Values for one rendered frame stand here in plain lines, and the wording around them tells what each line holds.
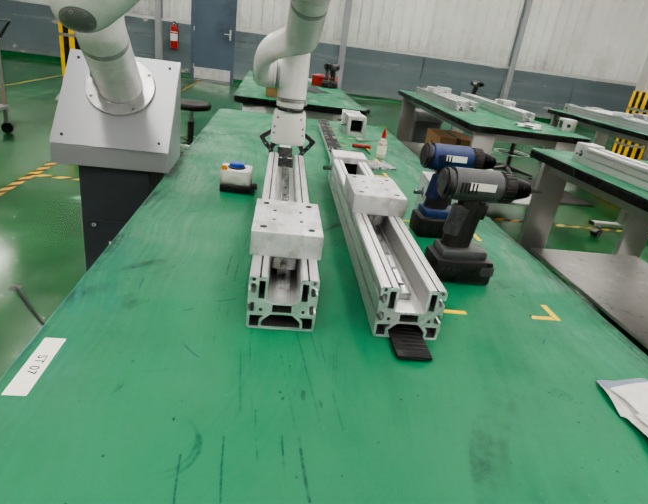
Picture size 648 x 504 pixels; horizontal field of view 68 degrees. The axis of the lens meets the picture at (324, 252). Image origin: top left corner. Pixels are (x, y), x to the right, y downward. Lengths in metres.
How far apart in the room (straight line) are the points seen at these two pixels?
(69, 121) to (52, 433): 1.08
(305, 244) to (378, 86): 11.92
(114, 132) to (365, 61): 11.22
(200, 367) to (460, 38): 12.68
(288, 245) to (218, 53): 11.72
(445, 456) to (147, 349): 0.39
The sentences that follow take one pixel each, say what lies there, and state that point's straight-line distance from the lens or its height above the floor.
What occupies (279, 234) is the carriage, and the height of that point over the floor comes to 0.90.
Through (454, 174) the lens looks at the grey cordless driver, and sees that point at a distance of 0.91.
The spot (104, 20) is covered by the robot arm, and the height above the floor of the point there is 1.16.
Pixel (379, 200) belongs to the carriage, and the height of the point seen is 0.90.
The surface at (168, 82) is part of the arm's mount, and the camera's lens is 1.57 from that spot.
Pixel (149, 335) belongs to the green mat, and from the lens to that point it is 0.71.
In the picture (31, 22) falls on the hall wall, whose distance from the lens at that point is 13.48.
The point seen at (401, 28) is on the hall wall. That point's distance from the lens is 12.68.
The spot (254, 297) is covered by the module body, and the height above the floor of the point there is 0.83.
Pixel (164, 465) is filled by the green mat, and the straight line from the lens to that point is 0.54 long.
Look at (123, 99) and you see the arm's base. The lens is 1.52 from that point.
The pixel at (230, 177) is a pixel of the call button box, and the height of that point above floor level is 0.82.
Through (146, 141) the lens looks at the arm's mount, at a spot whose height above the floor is 0.86.
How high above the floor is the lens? 1.17
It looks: 23 degrees down
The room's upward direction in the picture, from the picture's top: 8 degrees clockwise
